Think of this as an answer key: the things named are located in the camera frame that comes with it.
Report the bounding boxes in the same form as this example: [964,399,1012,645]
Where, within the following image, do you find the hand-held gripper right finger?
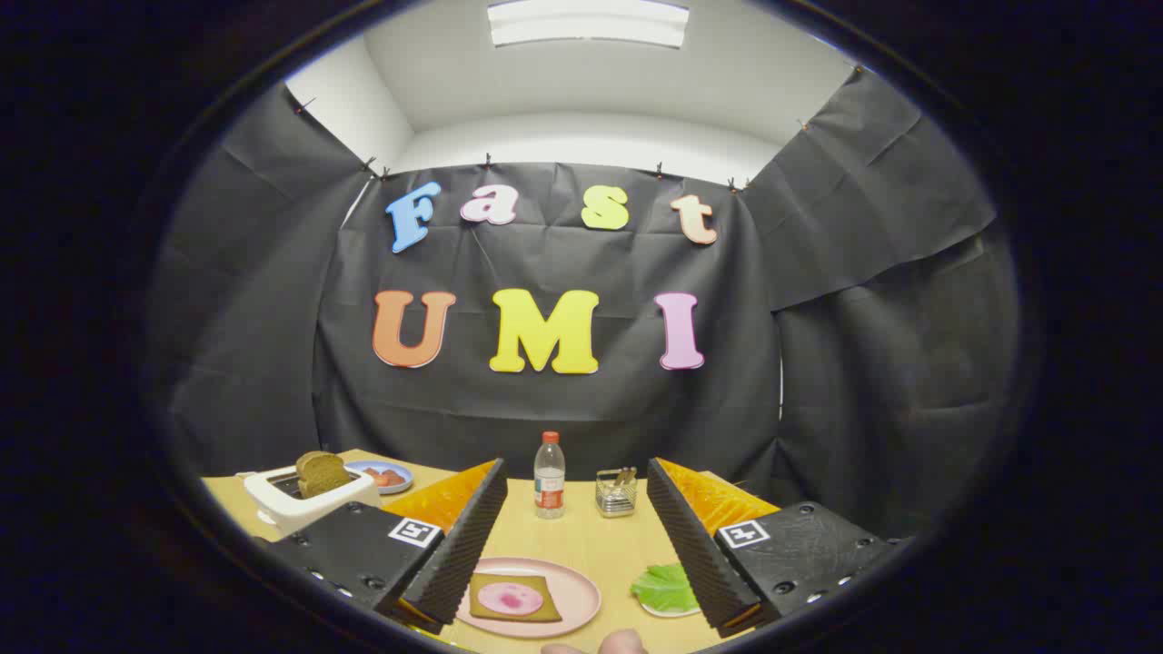
[646,457,912,639]

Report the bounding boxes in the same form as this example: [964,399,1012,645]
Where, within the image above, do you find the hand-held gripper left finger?
[257,458,509,635]

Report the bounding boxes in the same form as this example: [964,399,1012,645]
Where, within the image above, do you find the green lettuce leaf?
[631,562,701,614]

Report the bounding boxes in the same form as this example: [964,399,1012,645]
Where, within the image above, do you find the brown bread slice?
[295,451,352,499]
[468,572,563,624]

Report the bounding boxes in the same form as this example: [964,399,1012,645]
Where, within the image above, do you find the pink ham slice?
[477,581,545,617]

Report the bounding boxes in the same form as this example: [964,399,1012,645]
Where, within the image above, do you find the small blue plate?
[345,460,415,496]

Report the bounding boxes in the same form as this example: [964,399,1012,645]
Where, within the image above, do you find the clear water bottle red cap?
[533,431,567,520]

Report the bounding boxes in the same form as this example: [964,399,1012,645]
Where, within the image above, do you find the round pink plate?
[454,556,602,639]

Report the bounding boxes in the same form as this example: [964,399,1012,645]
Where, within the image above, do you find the white toaster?
[244,463,383,537]

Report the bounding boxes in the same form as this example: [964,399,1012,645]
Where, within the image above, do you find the ceiling light panel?
[488,0,690,48]

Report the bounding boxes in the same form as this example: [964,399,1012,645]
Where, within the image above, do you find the wire mesh utensil holder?
[595,468,639,519]

